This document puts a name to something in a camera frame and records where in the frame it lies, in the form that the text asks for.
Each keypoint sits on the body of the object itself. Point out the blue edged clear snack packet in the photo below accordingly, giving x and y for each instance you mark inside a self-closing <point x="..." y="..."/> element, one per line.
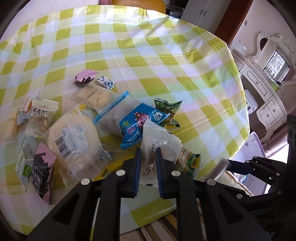
<point x="129" y="118"/>

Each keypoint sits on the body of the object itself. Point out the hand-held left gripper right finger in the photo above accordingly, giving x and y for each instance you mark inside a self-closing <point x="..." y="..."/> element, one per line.
<point x="159" y="169"/>

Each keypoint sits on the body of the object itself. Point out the brown wooden door frame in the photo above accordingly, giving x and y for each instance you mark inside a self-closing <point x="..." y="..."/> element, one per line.
<point x="233" y="20"/>

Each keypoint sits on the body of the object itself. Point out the ornate white dresser with mirror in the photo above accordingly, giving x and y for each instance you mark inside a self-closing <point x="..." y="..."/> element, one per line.
<point x="266" y="81"/>

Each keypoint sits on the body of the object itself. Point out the clear white pastry packet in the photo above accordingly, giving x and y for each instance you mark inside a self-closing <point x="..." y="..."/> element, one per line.
<point x="40" y="115"/>

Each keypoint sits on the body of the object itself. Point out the small pink snack packet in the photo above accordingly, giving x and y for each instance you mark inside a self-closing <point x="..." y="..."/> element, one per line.
<point x="84" y="77"/>

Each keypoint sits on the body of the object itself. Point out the pale purple chair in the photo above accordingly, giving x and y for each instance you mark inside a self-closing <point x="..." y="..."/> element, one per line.
<point x="253" y="148"/>

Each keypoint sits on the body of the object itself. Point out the white box appliance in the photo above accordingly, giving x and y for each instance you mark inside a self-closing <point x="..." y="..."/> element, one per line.
<point x="251" y="102"/>

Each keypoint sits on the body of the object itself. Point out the white cabinet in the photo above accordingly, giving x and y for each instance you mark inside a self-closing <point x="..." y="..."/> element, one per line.
<point x="208" y="11"/>

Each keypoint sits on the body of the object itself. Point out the orange white snack packet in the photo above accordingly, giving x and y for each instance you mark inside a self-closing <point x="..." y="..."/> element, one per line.
<point x="25" y="109"/>

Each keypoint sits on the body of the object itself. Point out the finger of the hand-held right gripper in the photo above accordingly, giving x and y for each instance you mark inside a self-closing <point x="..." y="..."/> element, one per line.
<point x="261" y="201"/>
<point x="240" y="167"/>

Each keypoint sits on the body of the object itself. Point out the small white blue candy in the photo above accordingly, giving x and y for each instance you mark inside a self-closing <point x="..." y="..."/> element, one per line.
<point x="105" y="82"/>

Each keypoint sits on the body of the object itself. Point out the pale yellow snack packet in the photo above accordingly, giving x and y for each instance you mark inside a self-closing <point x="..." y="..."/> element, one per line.
<point x="9" y="125"/>

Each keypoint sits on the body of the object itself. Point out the clear white snack packet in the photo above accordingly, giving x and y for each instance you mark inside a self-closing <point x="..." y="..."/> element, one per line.
<point x="159" y="141"/>

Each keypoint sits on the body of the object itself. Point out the yellow checked plastic tablecloth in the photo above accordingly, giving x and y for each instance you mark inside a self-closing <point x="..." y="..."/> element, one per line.
<point x="143" y="58"/>

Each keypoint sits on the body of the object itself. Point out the pink black chocolate packet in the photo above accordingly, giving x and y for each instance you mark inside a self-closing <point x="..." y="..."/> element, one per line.
<point x="42" y="171"/>

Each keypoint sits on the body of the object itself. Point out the clear beige snack packet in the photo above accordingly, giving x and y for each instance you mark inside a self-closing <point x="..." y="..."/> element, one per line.
<point x="92" y="96"/>

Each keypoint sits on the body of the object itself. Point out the striped rug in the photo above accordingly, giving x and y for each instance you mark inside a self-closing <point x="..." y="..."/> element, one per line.
<point x="157" y="228"/>

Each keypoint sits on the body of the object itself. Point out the green white snack packet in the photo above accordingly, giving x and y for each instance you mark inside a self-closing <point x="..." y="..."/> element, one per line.
<point x="22" y="165"/>

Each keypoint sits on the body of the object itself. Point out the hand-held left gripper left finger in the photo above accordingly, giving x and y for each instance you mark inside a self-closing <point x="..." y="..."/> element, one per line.
<point x="138" y="169"/>

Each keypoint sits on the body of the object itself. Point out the orange chair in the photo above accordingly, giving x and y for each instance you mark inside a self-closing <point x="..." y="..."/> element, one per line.
<point x="138" y="5"/>

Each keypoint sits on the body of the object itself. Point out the large clear bread packet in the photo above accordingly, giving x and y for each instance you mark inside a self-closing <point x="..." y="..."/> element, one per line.
<point x="74" y="143"/>

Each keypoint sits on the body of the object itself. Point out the green pea snack packet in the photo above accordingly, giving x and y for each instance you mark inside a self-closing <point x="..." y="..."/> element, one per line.
<point x="168" y="111"/>
<point x="188" y="162"/>

